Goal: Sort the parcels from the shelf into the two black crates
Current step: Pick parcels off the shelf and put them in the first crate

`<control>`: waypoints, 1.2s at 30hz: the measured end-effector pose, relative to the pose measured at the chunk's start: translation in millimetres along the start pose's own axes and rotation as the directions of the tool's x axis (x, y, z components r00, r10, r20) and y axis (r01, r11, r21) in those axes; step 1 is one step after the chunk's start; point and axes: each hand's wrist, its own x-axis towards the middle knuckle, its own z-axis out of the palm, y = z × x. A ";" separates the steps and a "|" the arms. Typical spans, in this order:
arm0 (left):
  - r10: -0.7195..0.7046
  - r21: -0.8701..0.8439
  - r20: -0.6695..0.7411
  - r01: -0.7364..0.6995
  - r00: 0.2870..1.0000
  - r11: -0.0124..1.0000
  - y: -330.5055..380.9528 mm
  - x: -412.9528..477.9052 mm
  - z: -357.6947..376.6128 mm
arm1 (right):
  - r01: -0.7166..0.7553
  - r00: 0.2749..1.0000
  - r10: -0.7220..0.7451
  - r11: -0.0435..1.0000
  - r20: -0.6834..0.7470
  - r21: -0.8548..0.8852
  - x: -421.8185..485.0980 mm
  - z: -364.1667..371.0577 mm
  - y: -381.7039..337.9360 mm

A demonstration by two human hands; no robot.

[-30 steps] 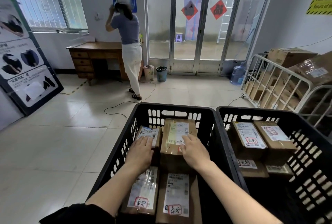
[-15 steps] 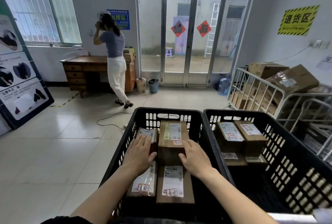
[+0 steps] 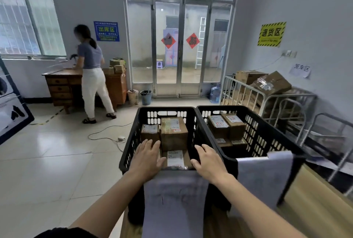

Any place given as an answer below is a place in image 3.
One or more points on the blue wall sign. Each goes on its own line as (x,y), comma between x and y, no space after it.
(107,31)

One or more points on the grey metal cage cart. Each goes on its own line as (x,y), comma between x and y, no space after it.
(328,141)

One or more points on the taped large cardboard box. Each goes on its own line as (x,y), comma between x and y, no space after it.
(271,83)

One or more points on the person's left middle finger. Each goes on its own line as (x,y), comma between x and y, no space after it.
(150,147)

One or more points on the aluminium ladder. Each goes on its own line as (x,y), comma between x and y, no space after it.
(200,45)

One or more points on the purple plastic stool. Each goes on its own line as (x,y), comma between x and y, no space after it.
(159,64)

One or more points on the white paper wall sign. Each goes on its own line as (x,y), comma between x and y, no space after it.
(300,70)

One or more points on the white paper sheet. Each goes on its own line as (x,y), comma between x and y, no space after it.
(176,207)
(262,180)

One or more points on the white metal cage cart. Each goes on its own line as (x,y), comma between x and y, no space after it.
(256,100)

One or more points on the brown wooden desk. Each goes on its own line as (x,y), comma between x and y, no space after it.
(63,86)

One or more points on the black and white poster board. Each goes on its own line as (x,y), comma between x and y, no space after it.
(12,108)

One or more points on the beige waste bin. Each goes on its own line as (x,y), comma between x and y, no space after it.
(133,98)

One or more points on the black sleeve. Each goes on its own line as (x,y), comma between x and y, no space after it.
(66,232)

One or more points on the tall labelled cardboard box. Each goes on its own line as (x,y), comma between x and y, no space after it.
(173,136)

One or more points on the person's left little finger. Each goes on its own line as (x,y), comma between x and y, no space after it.
(138,151)

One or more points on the person's left thumb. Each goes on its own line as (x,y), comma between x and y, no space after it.
(162,162)

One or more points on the person's right hand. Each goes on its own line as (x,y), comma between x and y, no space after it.
(213,167)

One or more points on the red diamond door decoration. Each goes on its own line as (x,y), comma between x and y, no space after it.
(193,41)
(168,41)

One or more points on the person's right thumb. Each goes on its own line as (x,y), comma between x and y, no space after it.
(195,164)

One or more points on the white wall switch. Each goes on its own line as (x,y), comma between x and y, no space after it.
(288,53)

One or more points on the barred window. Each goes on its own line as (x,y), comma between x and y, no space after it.
(30,23)

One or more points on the black plastic crate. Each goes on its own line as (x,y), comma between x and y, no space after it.
(259,136)
(129,147)

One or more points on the person's left forearm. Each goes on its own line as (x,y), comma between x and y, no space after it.
(110,207)

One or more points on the person's right forearm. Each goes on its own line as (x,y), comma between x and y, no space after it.
(253,207)

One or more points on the flat labelled cardboard box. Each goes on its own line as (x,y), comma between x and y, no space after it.
(176,159)

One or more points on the small labelled cardboard box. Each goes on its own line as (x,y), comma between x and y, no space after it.
(150,131)

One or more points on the yellow wall sign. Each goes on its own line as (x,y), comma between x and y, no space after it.
(271,34)

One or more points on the aluminium glass double door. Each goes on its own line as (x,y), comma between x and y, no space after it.
(179,53)

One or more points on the blue water jug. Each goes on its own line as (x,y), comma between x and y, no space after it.
(215,94)

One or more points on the person's left hand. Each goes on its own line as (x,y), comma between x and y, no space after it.
(144,162)

